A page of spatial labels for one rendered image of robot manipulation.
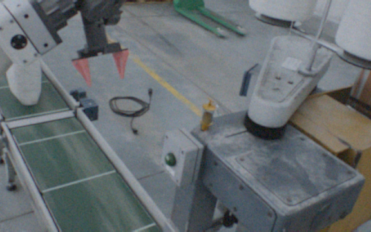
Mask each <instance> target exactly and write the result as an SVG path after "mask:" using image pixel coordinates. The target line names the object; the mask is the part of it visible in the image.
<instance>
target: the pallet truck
mask: <svg viewBox="0 0 371 232"><path fill-rule="evenodd" d="M173 4H174V8H175V10H176V11H178V12H180V13H181V14H182V15H184V16H186V17H188V18H190V19H191V20H193V21H195V22H197V23H198V24H200V25H202V26H204V27H206V28H208V29H209V30H211V31H213V32H214V34H218V36H219V37H221V36H222V37H225V36H229V33H228V31H227V30H225V29H223V28H222V27H221V26H218V25H217V24H214V23H212V22H210V21H208V20H207V19H205V18H203V17H201V16H200V15H198V14H195V13H194V12H193V11H192V10H198V11H199V12H200V13H202V14H204V15H206V16H208V17H210V18H211V19H214V20H215V21H218V22H219V23H222V24H224V25H226V26H227V27H229V28H231V29H233V30H234V31H235V32H238V34H239V35H245V34H249V31H248V30H247V29H246V28H244V27H243V26H241V25H239V24H238V23H235V22H233V21H231V20H229V19H227V18H225V17H223V16H221V15H219V14H217V13H215V12H214V11H212V10H210V9H208V8H206V7H205V3H204V1H203V0H174V1H173Z"/></svg>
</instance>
